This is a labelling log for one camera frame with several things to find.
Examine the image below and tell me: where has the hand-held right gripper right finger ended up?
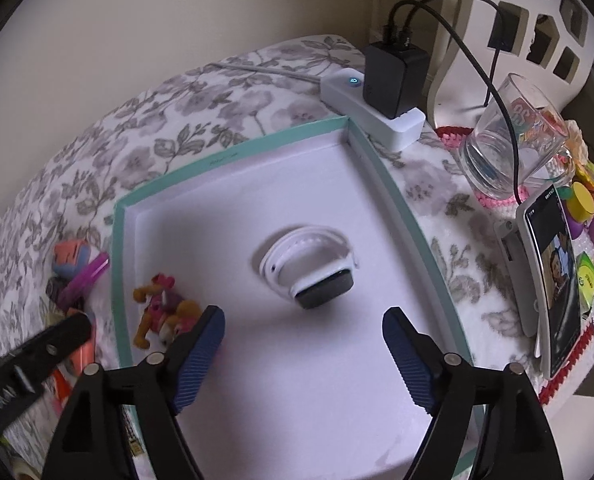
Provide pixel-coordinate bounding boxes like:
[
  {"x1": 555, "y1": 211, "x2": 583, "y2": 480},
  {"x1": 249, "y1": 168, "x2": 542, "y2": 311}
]
[{"x1": 382, "y1": 307, "x2": 565, "y2": 480}]

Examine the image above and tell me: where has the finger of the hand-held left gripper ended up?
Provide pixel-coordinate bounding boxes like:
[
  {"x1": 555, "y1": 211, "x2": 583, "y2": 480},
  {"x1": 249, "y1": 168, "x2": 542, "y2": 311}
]
[{"x1": 14, "y1": 310, "x2": 94, "y2": 373}]

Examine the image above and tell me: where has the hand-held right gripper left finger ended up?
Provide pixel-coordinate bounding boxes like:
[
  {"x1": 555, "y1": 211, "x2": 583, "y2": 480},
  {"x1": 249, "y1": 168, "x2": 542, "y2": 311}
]
[{"x1": 42, "y1": 305, "x2": 226, "y2": 480}]

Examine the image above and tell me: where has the pink toy dog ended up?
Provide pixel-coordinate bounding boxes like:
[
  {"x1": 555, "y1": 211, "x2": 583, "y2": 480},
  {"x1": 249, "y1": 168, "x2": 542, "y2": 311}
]
[{"x1": 132, "y1": 272, "x2": 203, "y2": 350}]

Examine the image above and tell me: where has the purple lighter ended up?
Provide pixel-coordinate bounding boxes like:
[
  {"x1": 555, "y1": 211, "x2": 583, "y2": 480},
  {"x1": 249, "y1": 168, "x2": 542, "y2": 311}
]
[{"x1": 60, "y1": 252, "x2": 110, "y2": 308}]

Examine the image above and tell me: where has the white smartwatch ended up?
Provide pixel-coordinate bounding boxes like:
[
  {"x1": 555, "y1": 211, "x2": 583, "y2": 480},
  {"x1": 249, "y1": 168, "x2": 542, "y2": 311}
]
[{"x1": 258, "y1": 226, "x2": 360, "y2": 310}]

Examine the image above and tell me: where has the teal cardboard box lid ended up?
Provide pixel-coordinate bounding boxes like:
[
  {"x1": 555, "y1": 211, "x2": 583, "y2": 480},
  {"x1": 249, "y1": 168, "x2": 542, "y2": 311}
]
[{"x1": 111, "y1": 115, "x2": 478, "y2": 480}]

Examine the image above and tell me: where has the white phone stand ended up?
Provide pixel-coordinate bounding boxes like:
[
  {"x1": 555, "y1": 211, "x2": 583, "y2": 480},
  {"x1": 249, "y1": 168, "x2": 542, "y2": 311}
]
[{"x1": 492, "y1": 202, "x2": 552, "y2": 376}]

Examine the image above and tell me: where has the smartphone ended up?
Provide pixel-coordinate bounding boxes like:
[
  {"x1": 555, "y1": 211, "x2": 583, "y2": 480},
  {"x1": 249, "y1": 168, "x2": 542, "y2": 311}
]
[{"x1": 523, "y1": 184, "x2": 585, "y2": 380}]

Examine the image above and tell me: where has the pink crocheted coaster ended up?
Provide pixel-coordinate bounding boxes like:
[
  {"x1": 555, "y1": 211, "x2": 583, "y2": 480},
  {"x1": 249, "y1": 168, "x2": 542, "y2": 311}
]
[{"x1": 469, "y1": 180, "x2": 528, "y2": 207}]

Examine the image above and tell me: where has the green yellow packet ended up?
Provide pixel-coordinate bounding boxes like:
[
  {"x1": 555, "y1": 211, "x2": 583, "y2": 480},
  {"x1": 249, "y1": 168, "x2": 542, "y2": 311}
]
[{"x1": 576, "y1": 252, "x2": 594, "y2": 311}]

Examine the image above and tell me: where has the clear glass cup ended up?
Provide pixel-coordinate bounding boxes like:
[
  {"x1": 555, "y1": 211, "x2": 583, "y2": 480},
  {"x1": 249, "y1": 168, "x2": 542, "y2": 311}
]
[{"x1": 458, "y1": 74, "x2": 572, "y2": 206}]

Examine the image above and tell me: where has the white power strip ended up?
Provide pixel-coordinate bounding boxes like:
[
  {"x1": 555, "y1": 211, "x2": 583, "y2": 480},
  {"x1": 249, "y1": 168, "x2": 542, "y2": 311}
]
[{"x1": 319, "y1": 66, "x2": 426, "y2": 151}]

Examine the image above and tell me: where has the yellow round toy block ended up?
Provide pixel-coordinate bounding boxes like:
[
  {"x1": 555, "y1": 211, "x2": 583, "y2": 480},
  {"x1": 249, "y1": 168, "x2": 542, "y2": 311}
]
[{"x1": 569, "y1": 182, "x2": 594, "y2": 223}]

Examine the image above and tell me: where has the black charger adapter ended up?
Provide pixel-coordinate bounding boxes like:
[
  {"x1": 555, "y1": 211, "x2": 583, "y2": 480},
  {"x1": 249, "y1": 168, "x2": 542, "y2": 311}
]
[{"x1": 362, "y1": 42, "x2": 430, "y2": 120}]

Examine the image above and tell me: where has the cream fabric flower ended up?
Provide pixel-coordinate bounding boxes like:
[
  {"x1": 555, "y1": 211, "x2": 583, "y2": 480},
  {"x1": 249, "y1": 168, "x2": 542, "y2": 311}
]
[{"x1": 564, "y1": 120, "x2": 590, "y2": 161}]

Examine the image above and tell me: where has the grey power strip cable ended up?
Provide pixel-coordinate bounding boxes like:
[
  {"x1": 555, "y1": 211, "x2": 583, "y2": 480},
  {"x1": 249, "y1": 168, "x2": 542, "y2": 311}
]
[{"x1": 212, "y1": 62, "x2": 323, "y2": 83}]

